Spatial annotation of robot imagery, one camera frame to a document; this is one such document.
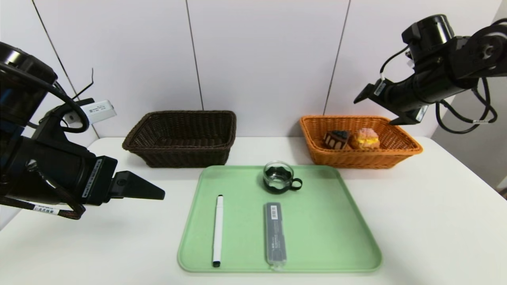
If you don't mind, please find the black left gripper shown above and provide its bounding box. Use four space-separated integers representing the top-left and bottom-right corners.
32 141 166 206

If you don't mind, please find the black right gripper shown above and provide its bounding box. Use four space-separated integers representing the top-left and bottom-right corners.
353 75 429 125

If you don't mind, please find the cream puff pastry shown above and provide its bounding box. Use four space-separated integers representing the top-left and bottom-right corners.
351 127 380 150

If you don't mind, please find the chocolate blueberry cake slice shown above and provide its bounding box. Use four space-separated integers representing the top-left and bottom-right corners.
323 130 351 150

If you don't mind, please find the white marker pen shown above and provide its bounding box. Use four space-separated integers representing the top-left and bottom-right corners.
212 194 224 268

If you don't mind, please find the glass cup with black holder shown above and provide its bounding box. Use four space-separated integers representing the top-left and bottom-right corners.
263 160 303 194

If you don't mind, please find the dark brown wicker basket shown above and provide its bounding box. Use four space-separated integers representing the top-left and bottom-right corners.
122 110 237 168

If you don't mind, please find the orange wicker basket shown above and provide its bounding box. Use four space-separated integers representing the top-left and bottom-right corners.
299 115 423 169

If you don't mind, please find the light green plastic tray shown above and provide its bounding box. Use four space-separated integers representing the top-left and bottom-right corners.
177 165 383 273

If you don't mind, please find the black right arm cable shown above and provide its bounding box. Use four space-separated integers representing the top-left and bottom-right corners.
380 18 498 135

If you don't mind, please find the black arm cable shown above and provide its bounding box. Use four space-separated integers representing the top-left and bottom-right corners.
0 61 90 133
380 18 498 135

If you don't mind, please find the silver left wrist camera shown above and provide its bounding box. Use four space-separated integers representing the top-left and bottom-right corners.
63 100 117 128

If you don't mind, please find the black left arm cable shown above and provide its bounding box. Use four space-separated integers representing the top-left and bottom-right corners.
0 61 90 133

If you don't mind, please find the thin black cable tie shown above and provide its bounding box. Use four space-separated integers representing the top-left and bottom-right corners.
71 68 94 99

